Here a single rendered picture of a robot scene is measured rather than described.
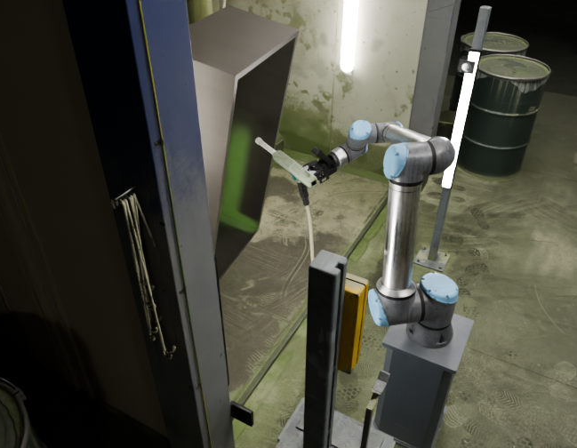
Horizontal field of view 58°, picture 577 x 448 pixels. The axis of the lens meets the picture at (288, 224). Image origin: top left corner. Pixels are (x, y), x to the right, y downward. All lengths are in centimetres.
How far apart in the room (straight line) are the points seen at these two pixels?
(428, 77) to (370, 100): 50
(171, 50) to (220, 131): 87
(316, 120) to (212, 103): 251
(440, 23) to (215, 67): 221
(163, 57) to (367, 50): 298
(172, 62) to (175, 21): 9
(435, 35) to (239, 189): 178
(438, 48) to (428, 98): 36
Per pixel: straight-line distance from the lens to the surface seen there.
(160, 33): 119
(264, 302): 319
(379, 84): 411
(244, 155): 282
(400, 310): 203
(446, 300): 208
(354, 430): 177
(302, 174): 222
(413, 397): 241
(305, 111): 446
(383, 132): 231
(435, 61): 393
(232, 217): 309
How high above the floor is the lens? 229
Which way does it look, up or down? 36 degrees down
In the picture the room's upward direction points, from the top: straight up
